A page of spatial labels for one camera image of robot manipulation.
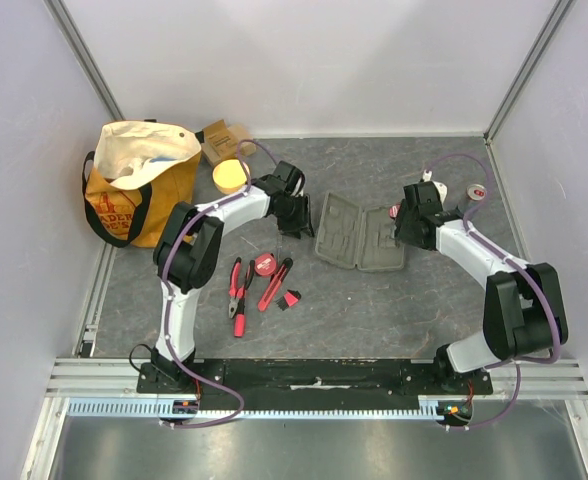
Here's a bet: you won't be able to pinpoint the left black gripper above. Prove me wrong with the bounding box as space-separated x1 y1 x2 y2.
273 193 313 240

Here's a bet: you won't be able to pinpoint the grey plastic tool case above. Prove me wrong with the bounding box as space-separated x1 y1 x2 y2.
315 192 405 273

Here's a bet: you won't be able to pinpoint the red utility knife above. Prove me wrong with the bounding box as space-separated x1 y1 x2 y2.
257 257 294 312

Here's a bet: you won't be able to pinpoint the red black pliers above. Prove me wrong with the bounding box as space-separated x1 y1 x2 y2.
228 257 255 319

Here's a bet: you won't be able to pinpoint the large red screwdriver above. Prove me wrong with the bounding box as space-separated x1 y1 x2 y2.
233 299 246 338

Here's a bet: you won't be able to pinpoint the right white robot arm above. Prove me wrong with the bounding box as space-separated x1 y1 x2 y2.
394 180 569 394

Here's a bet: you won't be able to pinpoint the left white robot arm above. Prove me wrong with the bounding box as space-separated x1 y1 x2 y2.
147 161 313 393

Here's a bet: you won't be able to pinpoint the red tape measure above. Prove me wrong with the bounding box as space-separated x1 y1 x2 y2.
255 253 278 277

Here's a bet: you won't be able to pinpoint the blue silver drink can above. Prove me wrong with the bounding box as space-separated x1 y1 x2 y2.
457 183 487 213

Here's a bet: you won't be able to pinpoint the red black hex key set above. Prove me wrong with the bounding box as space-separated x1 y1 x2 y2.
276 290 302 311

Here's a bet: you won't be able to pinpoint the brown cardboard box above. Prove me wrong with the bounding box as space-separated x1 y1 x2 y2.
196 120 256 167

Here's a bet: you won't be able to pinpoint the yellow canvas tote bag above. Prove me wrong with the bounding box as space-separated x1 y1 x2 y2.
81 120 203 248

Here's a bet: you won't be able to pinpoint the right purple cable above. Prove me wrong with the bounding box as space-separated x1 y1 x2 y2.
423 152 564 432

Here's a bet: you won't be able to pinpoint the purple cable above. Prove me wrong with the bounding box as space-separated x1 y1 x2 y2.
423 152 564 432
161 139 281 431

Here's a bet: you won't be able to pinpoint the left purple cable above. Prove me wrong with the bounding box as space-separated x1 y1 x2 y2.
161 139 281 431

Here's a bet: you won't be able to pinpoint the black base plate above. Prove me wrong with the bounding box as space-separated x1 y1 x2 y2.
136 357 495 414

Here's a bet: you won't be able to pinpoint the slotted cable duct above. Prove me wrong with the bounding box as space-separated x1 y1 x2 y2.
67 397 443 420

